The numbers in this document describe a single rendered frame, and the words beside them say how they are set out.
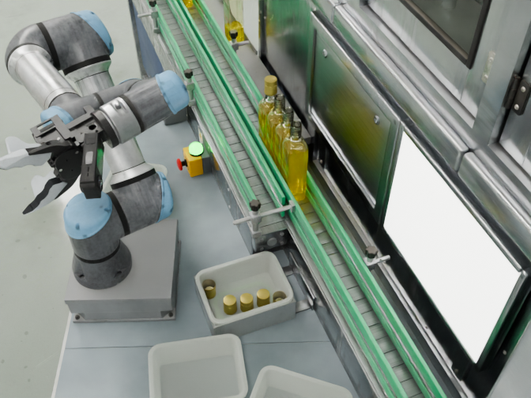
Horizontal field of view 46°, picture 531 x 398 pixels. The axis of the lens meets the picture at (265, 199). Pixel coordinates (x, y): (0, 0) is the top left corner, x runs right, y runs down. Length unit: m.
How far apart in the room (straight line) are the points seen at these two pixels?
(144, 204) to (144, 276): 0.21
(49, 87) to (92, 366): 0.72
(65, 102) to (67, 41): 0.34
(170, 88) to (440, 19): 0.52
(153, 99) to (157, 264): 0.66
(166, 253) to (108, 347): 0.28
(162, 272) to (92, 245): 0.22
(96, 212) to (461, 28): 0.89
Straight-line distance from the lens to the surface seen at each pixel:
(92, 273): 1.64
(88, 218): 1.52
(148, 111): 1.13
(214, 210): 1.93
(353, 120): 1.60
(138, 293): 1.64
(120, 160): 1.56
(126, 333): 1.71
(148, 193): 1.56
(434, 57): 1.30
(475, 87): 1.21
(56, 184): 1.15
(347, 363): 1.59
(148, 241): 1.74
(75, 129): 1.15
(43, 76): 1.36
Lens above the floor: 2.18
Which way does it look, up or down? 47 degrees down
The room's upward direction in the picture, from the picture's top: straight up
